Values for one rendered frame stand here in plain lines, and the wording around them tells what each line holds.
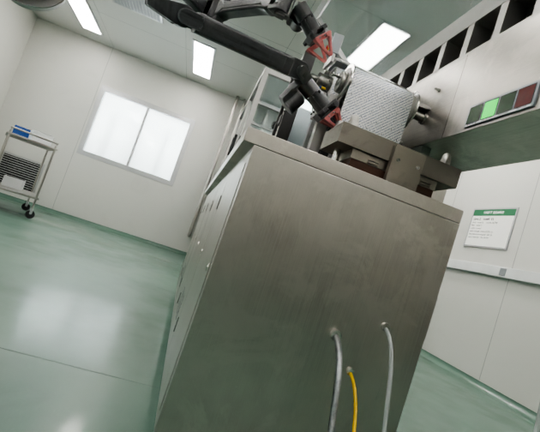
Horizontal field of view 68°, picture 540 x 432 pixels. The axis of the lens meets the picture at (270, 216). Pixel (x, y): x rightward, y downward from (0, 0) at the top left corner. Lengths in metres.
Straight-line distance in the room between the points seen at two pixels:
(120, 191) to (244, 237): 5.96
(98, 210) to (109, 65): 2.33
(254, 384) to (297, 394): 0.12
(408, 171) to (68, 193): 6.29
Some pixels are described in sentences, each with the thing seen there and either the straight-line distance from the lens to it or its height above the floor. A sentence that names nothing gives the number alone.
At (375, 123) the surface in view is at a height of 1.14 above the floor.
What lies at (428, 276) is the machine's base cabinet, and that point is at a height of 0.69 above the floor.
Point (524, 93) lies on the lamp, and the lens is 1.23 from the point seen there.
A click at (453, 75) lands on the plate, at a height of 1.38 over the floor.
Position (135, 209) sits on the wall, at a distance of 6.89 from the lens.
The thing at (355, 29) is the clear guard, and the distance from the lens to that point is 2.35.
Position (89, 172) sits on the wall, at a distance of 7.04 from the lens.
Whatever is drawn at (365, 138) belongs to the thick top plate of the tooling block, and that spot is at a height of 1.01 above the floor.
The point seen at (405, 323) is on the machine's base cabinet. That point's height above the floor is 0.55.
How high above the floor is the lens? 0.63
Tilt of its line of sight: 4 degrees up
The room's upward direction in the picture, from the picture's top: 19 degrees clockwise
